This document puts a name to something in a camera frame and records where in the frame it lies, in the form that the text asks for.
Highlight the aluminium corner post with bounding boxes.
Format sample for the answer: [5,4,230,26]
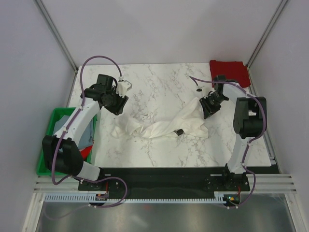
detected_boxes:
[246,0,290,69]
[33,0,79,72]

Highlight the aluminium frame rail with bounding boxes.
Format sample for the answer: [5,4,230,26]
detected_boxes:
[34,174,296,193]

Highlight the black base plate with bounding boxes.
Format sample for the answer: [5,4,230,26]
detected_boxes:
[77,166,249,200]

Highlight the grey-blue t shirt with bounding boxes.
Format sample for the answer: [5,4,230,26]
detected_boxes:
[52,115,94,150]

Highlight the left aluminium corner post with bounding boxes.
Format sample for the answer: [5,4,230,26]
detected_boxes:
[33,0,79,72]

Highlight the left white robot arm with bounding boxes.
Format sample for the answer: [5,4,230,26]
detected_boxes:
[42,81,132,190]

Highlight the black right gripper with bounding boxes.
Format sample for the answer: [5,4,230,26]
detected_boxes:
[199,93,227,119]

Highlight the right aluminium corner post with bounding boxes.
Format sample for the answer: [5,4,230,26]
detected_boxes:
[246,0,290,69]

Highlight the folded red t shirt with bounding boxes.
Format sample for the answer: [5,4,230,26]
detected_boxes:
[209,60,251,88]

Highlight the white t shirt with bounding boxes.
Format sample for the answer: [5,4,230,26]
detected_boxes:
[111,97,209,139]

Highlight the red t shirt in bin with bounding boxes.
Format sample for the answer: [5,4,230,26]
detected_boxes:
[80,145,93,160]

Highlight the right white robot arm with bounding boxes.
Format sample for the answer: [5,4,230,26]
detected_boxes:
[199,75,267,190]

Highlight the white slotted cable duct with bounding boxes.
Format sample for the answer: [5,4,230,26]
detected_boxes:
[44,192,229,203]

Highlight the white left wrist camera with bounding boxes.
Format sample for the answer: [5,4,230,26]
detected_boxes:
[116,76,132,97]

